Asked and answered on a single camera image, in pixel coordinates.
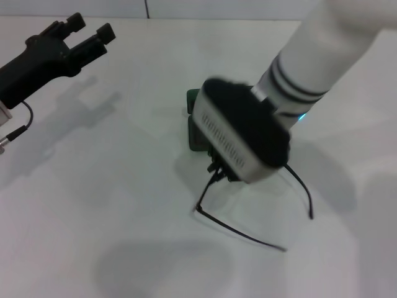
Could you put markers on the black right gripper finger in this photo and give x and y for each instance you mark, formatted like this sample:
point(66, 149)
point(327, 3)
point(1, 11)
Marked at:
point(217, 163)
point(231, 178)

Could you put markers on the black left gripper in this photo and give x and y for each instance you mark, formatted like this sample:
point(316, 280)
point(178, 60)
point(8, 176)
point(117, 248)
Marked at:
point(34, 65)

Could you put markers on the green glasses case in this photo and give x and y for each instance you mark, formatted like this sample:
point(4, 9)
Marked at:
point(197, 136)

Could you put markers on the black glasses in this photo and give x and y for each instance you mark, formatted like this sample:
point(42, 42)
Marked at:
point(311, 212)

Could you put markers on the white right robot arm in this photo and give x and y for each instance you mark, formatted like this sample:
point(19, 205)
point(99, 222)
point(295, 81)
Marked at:
point(325, 40)

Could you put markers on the right camera mount bracket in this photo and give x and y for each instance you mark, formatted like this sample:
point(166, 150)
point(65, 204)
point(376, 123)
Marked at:
point(259, 93)

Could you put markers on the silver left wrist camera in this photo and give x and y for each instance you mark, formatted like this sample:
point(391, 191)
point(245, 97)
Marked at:
point(3, 115)

